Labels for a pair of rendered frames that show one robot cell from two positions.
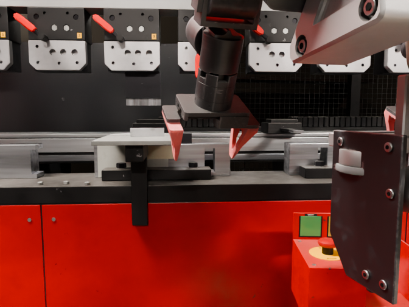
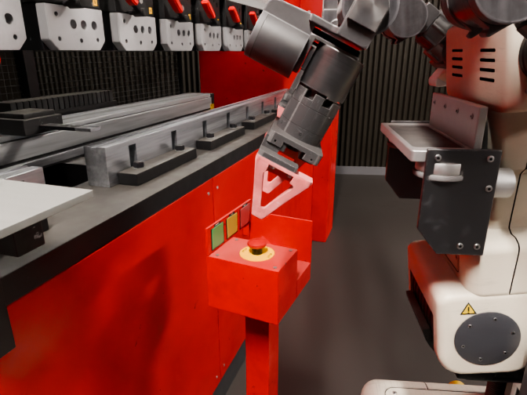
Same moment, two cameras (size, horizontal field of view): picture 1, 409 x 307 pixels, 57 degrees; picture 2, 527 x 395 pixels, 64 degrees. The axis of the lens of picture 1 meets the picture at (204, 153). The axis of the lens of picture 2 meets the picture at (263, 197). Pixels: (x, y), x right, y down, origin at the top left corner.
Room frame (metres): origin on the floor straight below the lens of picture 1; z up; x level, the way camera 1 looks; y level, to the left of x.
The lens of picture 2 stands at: (0.42, 0.47, 1.17)
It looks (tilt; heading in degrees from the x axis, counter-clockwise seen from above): 19 degrees down; 292
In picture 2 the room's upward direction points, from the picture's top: straight up
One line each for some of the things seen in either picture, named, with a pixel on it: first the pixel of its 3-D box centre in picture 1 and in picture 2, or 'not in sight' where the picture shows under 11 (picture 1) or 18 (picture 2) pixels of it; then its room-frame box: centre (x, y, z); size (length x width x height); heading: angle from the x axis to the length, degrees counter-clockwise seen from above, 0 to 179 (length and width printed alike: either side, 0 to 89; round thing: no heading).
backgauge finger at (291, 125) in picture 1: (286, 127); (51, 122); (1.29, -0.28, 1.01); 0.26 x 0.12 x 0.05; 4
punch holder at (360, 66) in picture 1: (339, 44); (121, 13); (1.14, -0.40, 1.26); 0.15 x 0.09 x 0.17; 94
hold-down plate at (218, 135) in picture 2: not in sight; (222, 136); (1.12, -0.83, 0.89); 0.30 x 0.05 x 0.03; 94
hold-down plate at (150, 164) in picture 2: (352, 171); (161, 164); (1.09, -0.43, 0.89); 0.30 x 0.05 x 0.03; 94
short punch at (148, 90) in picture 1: (143, 89); not in sight; (1.11, 0.18, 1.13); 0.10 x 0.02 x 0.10; 94
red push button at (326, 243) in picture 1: (327, 247); (256, 248); (0.73, -0.25, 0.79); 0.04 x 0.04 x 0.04
